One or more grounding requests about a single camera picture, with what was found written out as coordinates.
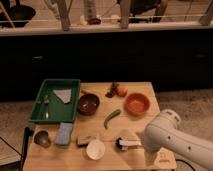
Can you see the white black dish brush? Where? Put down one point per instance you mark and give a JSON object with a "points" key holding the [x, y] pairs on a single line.
{"points": [[126, 144]]}

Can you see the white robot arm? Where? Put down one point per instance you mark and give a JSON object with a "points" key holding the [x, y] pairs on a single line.
{"points": [[162, 132]]}

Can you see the orange bowl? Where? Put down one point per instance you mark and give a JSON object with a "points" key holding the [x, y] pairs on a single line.
{"points": [[136, 104]]}

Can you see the dark grape bunch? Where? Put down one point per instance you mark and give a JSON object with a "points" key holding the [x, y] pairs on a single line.
{"points": [[113, 90]]}

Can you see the orange fruit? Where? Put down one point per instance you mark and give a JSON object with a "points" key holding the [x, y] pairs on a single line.
{"points": [[121, 91]]}

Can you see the green chili pepper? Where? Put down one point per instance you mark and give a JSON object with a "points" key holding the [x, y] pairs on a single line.
{"points": [[110, 116]]}

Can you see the grey folded cloth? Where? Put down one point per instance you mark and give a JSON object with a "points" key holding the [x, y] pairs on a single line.
{"points": [[64, 95]]}

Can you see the green plastic tray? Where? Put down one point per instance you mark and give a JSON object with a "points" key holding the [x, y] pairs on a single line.
{"points": [[58, 111]]}

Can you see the metal spoon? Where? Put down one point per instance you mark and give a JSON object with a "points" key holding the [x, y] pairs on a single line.
{"points": [[46, 104]]}

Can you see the white cup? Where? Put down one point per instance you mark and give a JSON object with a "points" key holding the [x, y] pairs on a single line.
{"points": [[95, 149]]}

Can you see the blue sponge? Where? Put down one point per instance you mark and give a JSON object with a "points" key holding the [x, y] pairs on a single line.
{"points": [[64, 134]]}

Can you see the dark metal cup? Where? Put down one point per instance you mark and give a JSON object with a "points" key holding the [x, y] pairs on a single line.
{"points": [[42, 138]]}

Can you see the black round pan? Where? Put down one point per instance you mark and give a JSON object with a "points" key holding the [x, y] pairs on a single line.
{"points": [[19, 14]]}

